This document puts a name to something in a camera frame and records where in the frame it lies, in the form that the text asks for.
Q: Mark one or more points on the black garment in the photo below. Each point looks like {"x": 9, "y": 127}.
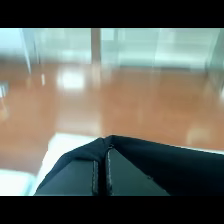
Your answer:
{"x": 180, "y": 166}

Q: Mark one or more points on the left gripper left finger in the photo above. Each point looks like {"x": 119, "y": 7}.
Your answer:
{"x": 75, "y": 178}

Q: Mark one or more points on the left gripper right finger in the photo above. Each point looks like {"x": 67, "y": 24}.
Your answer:
{"x": 128, "y": 176}

